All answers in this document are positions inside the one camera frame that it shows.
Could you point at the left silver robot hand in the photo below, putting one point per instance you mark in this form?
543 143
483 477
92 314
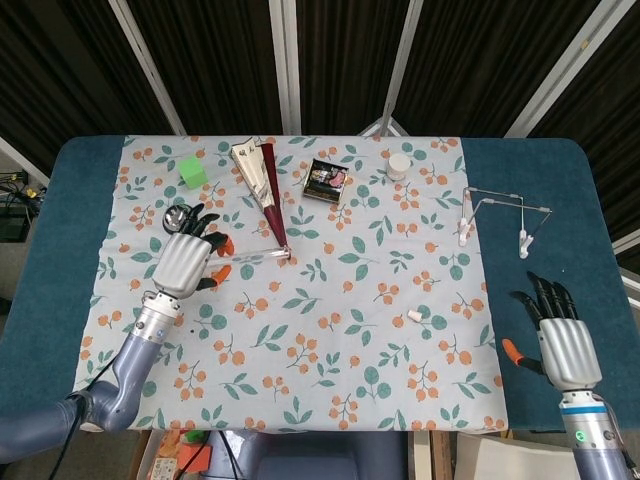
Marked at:
182 262

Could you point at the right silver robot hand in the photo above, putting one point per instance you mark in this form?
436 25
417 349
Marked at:
570 350

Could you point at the clear glass test tube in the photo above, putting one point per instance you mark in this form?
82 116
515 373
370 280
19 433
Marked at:
260 255

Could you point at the small white cap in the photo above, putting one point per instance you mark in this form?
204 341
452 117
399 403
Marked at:
413 315

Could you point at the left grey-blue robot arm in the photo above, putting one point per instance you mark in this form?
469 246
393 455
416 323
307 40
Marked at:
135 360

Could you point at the round metal tin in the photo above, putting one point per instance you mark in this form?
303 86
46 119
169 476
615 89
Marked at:
173 217

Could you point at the green cube block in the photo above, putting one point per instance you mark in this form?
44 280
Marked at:
193 172

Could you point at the dark red folding fan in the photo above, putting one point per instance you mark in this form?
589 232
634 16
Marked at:
272 210

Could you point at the white board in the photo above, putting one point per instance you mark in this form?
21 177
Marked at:
515 460

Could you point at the blue table cover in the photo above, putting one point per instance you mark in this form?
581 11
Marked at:
550 200

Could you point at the black food tin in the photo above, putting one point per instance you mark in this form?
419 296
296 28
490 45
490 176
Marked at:
325 180

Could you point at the floral fruit print tablecloth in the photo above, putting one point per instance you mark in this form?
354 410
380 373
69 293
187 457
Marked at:
325 350

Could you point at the black equipment box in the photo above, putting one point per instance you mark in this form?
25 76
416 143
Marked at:
12 222

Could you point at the cardboard box with orange items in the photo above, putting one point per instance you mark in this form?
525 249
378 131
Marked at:
165 465

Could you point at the white framed dark partition screen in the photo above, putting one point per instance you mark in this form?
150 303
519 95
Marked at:
285 50

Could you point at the white round jar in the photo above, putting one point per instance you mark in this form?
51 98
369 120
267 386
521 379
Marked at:
399 166

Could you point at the grey-blue robot torso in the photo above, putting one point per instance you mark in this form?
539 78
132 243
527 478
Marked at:
325 460

